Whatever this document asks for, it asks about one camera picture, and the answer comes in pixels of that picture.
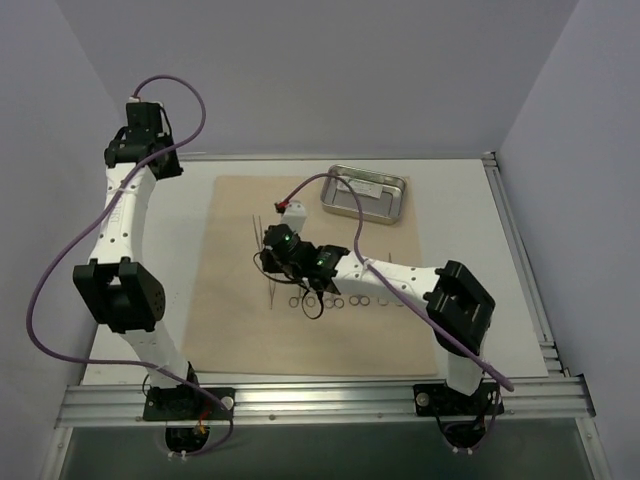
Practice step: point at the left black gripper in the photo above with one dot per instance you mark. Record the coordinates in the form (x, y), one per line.
(142, 116)

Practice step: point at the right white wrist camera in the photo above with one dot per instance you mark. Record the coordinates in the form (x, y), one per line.
(293, 214)

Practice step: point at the steel surgical scissors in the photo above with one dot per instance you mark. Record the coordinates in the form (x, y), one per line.
(359, 300)

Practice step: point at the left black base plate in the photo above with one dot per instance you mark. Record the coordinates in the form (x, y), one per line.
(183, 403)

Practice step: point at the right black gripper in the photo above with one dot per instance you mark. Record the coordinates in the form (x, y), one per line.
(270, 257)

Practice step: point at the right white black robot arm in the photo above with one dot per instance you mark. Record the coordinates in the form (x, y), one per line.
(449, 299)

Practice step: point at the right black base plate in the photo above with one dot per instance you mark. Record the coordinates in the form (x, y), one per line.
(438, 400)

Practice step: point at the green white suture packet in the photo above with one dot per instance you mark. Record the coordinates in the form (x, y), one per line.
(361, 187)

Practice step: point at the steel forceps clamp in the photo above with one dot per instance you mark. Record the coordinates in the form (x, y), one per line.
(383, 302)

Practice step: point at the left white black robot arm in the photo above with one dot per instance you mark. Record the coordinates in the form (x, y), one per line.
(119, 291)

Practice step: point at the beige surgical wrap cloth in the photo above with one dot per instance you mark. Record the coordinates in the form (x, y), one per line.
(231, 329)

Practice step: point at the steel needle holder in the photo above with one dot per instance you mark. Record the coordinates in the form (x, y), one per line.
(302, 299)

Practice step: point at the steel scalpel handle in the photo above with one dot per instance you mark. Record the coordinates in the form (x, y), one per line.
(258, 231)

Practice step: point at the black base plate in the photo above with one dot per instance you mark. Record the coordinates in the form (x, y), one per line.
(438, 400)
(183, 403)

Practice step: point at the stainless steel instrument tray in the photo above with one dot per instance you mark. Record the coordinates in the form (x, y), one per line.
(386, 210)

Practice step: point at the steel tweezers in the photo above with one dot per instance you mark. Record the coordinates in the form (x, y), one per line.
(271, 291)

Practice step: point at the back aluminium rail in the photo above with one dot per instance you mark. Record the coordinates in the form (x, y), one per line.
(203, 156)

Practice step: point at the front aluminium rail frame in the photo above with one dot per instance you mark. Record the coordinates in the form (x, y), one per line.
(555, 397)

